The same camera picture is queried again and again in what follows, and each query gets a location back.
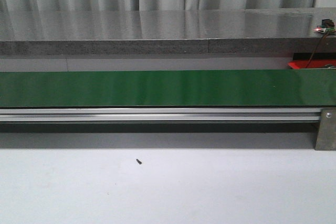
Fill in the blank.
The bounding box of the green conveyor belt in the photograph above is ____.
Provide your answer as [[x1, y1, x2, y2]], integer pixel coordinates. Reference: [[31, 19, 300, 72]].
[[1, 69, 335, 108]]

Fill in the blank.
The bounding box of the grey stone shelf slab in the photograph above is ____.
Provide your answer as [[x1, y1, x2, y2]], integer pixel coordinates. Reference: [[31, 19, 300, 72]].
[[1, 7, 335, 55]]

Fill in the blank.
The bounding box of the red plastic tray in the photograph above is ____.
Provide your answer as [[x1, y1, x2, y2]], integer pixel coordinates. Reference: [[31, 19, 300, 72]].
[[288, 59, 335, 69]]

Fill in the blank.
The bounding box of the small green circuit board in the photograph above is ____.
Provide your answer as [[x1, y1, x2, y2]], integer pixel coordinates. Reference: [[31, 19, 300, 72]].
[[314, 18, 335, 34]]

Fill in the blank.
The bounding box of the aluminium conveyor frame rail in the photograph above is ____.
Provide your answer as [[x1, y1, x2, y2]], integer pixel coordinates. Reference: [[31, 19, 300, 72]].
[[1, 108, 322, 122]]

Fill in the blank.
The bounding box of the grey metal support bracket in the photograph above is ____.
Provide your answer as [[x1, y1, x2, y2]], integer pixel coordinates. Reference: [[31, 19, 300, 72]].
[[315, 108, 336, 151]]

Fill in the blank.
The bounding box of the thin brown sensor wire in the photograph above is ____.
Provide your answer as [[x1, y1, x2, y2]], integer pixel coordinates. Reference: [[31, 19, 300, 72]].
[[304, 33, 329, 69]]

